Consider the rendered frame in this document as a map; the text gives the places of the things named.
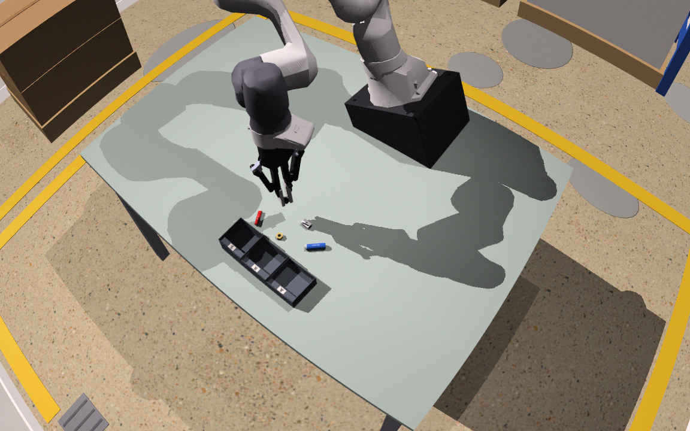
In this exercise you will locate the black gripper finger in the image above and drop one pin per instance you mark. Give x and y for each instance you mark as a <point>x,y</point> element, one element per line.
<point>275,185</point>
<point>291,175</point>

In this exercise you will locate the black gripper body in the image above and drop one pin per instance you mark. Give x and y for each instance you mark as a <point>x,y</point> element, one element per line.
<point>273,154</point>

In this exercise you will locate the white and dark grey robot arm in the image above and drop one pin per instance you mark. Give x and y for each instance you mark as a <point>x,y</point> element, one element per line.
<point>394,78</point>

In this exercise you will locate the grey rack of three bins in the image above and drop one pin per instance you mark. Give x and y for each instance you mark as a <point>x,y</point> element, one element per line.
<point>267,262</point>

